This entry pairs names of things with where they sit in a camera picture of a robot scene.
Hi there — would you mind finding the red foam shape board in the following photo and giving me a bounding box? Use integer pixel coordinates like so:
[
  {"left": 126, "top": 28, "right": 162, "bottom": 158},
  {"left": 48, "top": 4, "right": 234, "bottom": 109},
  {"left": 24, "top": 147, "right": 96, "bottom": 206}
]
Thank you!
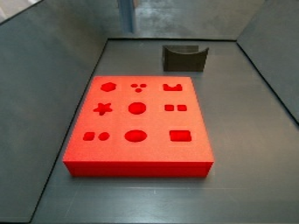
[{"left": 63, "top": 76, "right": 214, "bottom": 177}]

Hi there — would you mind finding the black curved holder stand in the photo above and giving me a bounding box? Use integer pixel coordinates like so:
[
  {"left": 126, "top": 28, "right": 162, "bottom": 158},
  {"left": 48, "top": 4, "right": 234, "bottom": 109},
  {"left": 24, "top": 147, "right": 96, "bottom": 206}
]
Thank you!
[{"left": 163, "top": 45, "right": 210, "bottom": 72}]

